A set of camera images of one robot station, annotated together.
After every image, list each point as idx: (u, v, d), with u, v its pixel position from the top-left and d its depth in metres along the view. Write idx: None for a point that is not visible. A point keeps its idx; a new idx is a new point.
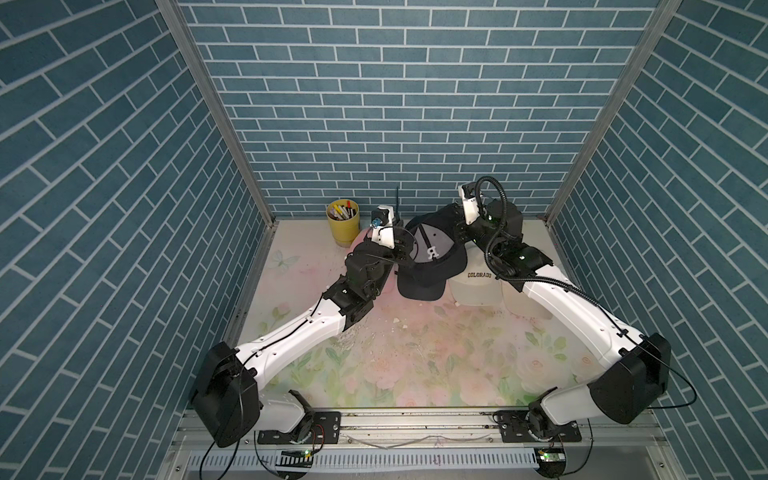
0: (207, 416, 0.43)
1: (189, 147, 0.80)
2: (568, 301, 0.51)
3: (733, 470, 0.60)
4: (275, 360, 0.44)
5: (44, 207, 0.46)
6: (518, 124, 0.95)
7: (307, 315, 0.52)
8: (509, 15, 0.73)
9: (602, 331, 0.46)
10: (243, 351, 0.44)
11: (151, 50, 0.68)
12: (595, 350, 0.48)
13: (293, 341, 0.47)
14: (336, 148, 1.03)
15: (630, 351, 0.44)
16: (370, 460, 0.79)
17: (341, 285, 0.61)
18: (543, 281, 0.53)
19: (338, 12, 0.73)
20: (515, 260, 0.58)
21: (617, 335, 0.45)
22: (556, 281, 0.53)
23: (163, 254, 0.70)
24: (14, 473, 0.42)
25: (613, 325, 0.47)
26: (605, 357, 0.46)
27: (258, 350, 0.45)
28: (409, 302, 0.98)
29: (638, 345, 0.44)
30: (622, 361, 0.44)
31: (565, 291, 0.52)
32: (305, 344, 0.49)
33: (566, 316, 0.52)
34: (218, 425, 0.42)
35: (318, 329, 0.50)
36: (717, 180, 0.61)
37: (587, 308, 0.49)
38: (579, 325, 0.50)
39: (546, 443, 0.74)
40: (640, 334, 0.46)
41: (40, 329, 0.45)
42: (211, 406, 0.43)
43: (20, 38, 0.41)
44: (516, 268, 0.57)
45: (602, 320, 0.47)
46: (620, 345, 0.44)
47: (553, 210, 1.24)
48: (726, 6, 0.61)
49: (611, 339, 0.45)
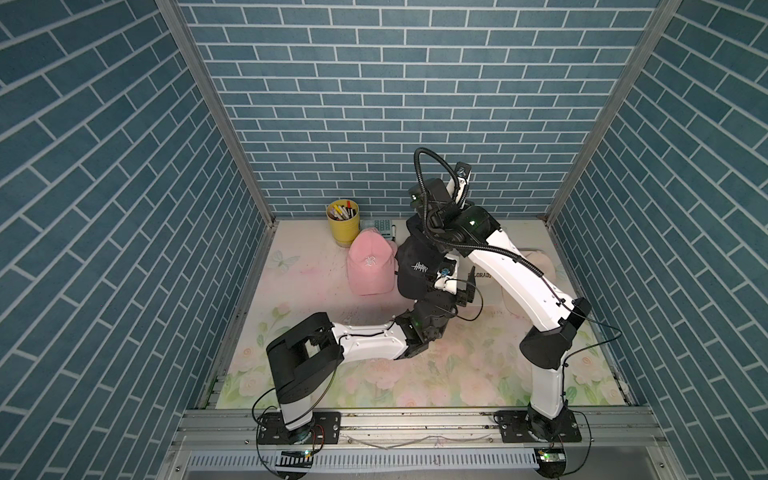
0: (277, 369, 0.47)
1: (188, 147, 0.80)
2: (514, 272, 0.49)
3: (733, 470, 0.60)
4: (356, 349, 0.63)
5: (45, 207, 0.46)
6: (518, 124, 0.95)
7: (383, 328, 0.58)
8: (509, 15, 0.73)
9: (545, 301, 0.48)
10: (337, 330, 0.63)
11: (151, 50, 0.68)
12: (533, 317, 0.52)
13: (372, 345, 0.53)
14: (336, 149, 1.03)
15: (565, 318, 0.47)
16: (369, 460, 0.79)
17: (407, 321, 0.65)
18: (493, 250, 0.50)
19: (338, 12, 0.73)
20: (459, 225, 0.51)
21: (556, 304, 0.48)
22: (507, 253, 0.50)
23: (163, 255, 0.70)
24: (15, 473, 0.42)
25: (553, 295, 0.49)
26: (544, 324, 0.50)
27: (347, 333, 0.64)
28: (409, 302, 0.98)
29: (571, 310, 0.48)
30: (558, 328, 0.48)
31: (514, 262, 0.50)
32: (376, 349, 0.54)
33: (510, 284, 0.51)
34: (285, 381, 0.46)
35: (386, 343, 0.55)
36: (717, 180, 0.61)
37: (531, 278, 0.49)
38: (520, 293, 0.51)
39: (546, 443, 0.74)
40: (572, 300, 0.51)
41: (40, 329, 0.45)
42: (285, 363, 0.47)
43: (20, 38, 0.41)
44: (463, 233, 0.51)
45: (544, 291, 0.49)
46: (558, 314, 0.48)
47: (553, 210, 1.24)
48: (726, 6, 0.61)
49: (551, 310, 0.48)
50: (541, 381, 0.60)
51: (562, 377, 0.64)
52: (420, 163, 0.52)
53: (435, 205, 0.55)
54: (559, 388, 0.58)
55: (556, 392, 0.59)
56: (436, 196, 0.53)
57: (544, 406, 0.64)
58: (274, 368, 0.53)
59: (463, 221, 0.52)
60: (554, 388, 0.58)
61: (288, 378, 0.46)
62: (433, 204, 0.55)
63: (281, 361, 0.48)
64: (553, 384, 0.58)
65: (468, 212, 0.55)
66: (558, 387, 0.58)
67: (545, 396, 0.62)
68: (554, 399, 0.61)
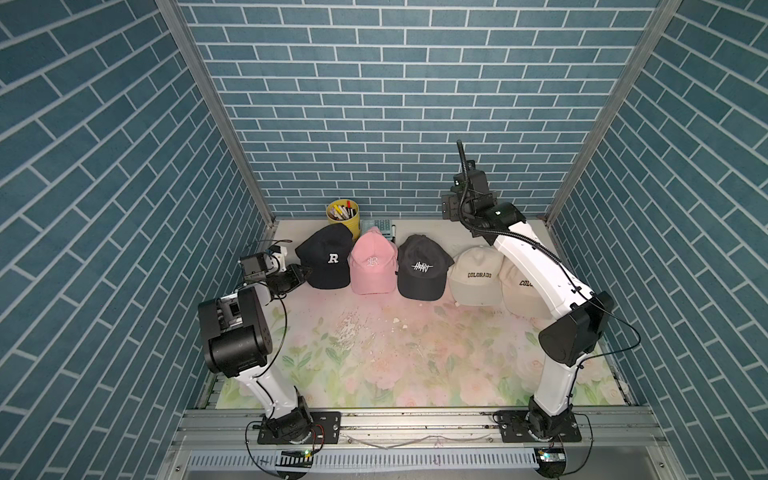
0: (235, 350, 0.49)
1: (188, 147, 0.80)
2: (534, 259, 0.54)
3: (733, 470, 0.60)
4: None
5: (45, 207, 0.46)
6: (519, 124, 0.95)
7: None
8: (509, 15, 0.73)
9: (560, 287, 0.51)
10: None
11: (151, 50, 0.68)
12: (547, 303, 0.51)
13: None
14: (336, 148, 1.03)
15: (579, 304, 0.49)
16: (370, 460, 0.79)
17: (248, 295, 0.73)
18: (514, 238, 0.55)
19: (338, 11, 0.73)
20: (488, 214, 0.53)
21: (571, 291, 0.50)
22: (526, 239, 0.55)
23: (163, 254, 0.70)
24: (14, 474, 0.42)
25: (569, 282, 0.51)
26: (558, 310, 0.52)
27: None
28: (408, 301, 0.98)
29: (588, 300, 0.49)
30: (570, 314, 0.49)
31: (533, 249, 0.54)
32: None
33: (528, 270, 0.56)
34: (252, 338, 0.50)
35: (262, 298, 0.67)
36: (717, 179, 0.61)
37: (551, 266, 0.52)
38: (537, 279, 0.54)
39: (546, 443, 0.74)
40: (591, 290, 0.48)
41: (40, 329, 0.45)
42: (235, 340, 0.49)
43: (20, 38, 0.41)
44: (490, 222, 0.58)
45: (561, 277, 0.51)
46: (572, 299, 0.49)
47: (553, 210, 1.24)
48: (725, 6, 0.61)
49: (565, 295, 0.50)
50: (550, 376, 0.61)
51: (566, 376, 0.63)
52: (464, 153, 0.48)
53: (472, 193, 0.63)
54: (565, 389, 0.59)
55: (563, 388, 0.59)
56: (476, 185, 0.61)
57: (547, 402, 0.65)
58: (236, 346, 0.49)
59: (491, 211, 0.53)
60: (562, 385, 0.59)
61: (246, 336, 0.50)
62: (471, 192, 0.63)
63: (231, 345, 0.49)
64: (562, 381, 0.58)
65: (498, 205, 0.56)
66: (566, 385, 0.58)
67: (550, 391, 0.63)
68: (559, 398, 0.61)
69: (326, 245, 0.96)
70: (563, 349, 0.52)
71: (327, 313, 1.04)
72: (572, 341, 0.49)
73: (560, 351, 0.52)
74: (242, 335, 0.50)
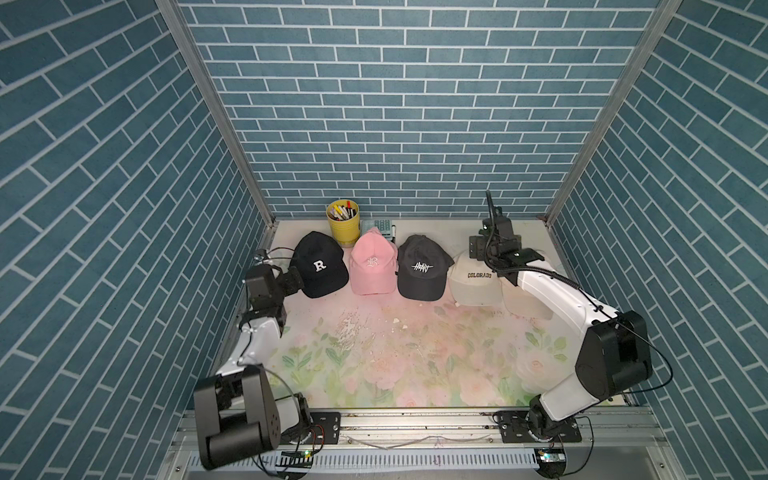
0: (235, 450, 0.41)
1: (188, 147, 0.80)
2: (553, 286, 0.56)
3: (733, 470, 0.60)
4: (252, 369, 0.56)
5: (45, 207, 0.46)
6: (519, 124, 0.95)
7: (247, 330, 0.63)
8: (509, 15, 0.73)
9: (580, 306, 0.51)
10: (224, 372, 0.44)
11: (151, 50, 0.68)
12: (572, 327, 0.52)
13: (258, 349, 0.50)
14: (336, 149, 1.03)
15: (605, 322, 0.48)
16: (370, 461, 0.79)
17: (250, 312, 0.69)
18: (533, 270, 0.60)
19: (338, 12, 0.73)
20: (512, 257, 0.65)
21: (593, 309, 0.50)
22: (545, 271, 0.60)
23: (163, 255, 0.70)
24: (14, 474, 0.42)
25: (590, 302, 0.52)
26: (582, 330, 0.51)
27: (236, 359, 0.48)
28: (408, 302, 0.98)
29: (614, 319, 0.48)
30: (594, 329, 0.48)
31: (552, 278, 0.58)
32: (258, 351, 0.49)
33: (550, 298, 0.57)
34: (256, 438, 0.41)
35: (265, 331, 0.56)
36: (717, 180, 0.61)
37: (569, 290, 0.55)
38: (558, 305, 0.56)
39: (546, 443, 0.74)
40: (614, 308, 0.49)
41: (40, 330, 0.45)
42: (237, 439, 0.41)
43: (20, 38, 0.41)
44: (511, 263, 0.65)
45: (581, 299, 0.53)
46: (593, 317, 0.49)
47: (553, 210, 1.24)
48: (725, 7, 0.61)
49: (586, 313, 0.50)
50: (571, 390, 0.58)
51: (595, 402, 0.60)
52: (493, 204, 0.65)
53: (499, 238, 0.70)
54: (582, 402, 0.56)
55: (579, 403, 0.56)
56: (502, 230, 0.68)
57: (555, 409, 0.64)
58: (237, 445, 0.41)
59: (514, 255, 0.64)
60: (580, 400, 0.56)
61: (250, 436, 0.41)
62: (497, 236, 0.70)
63: (232, 443, 0.41)
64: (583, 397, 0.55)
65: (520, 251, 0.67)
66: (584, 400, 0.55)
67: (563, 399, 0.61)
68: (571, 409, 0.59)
69: (308, 255, 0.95)
70: (597, 375, 0.48)
71: (327, 313, 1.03)
72: (601, 359, 0.46)
73: (596, 381, 0.48)
74: (244, 435, 0.41)
